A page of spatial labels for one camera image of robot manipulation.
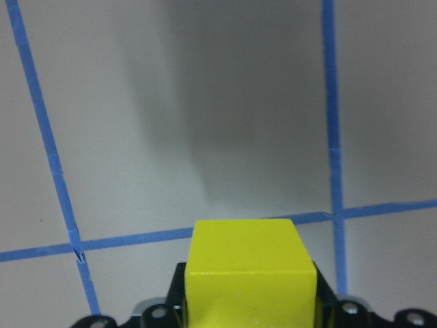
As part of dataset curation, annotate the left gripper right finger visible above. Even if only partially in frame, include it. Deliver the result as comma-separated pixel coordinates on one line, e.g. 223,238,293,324
313,269,436,328

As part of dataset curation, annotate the yellow block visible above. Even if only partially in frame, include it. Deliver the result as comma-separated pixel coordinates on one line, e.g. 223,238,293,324
184,219,317,327

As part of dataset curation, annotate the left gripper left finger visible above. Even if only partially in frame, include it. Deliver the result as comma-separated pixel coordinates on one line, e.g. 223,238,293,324
72,262,186,327

